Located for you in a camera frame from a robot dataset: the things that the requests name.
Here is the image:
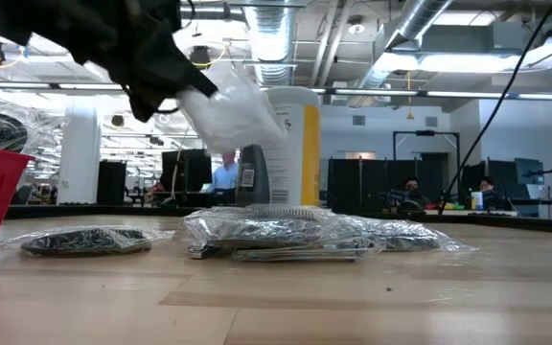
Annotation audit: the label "ribbed silver air duct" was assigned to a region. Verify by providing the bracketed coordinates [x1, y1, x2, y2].
[242, 0, 300, 87]

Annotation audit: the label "white pillar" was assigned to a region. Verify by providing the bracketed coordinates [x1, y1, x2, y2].
[57, 104, 104, 206]

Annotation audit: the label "person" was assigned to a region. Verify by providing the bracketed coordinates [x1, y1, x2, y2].
[390, 176, 430, 212]
[476, 176, 505, 211]
[208, 150, 240, 193]

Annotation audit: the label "smooth silver air duct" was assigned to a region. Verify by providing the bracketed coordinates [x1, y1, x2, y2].
[347, 0, 455, 92]

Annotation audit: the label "dark desk monitors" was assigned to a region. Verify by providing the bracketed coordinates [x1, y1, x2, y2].
[461, 157, 545, 212]

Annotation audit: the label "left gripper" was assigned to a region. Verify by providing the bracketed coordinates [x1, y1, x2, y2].
[40, 0, 219, 124]

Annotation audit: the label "bagged black round hairbrush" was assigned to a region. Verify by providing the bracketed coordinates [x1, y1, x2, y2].
[371, 218, 479, 254]
[16, 224, 174, 259]
[181, 204, 385, 255]

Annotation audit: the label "black cabinet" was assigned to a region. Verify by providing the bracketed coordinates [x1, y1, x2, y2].
[96, 159, 127, 206]

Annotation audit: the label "bagged white cotton swabs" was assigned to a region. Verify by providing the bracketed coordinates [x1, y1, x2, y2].
[175, 66, 290, 155]

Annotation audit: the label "dark grey deodorant stick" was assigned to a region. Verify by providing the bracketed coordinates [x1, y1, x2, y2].
[235, 144, 272, 208]

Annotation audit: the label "black gantry frame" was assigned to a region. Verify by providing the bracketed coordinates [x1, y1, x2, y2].
[392, 129, 462, 202]

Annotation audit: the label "black partition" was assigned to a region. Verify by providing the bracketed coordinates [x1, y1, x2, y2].
[327, 157, 449, 212]

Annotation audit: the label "black monitor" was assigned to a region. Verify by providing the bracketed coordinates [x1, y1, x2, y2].
[161, 149, 214, 194]

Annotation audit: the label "white canister with yellow label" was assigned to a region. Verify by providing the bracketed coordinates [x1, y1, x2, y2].
[255, 85, 323, 208]

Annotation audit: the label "black aluminium table frame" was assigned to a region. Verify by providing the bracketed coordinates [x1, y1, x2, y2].
[3, 203, 552, 236]

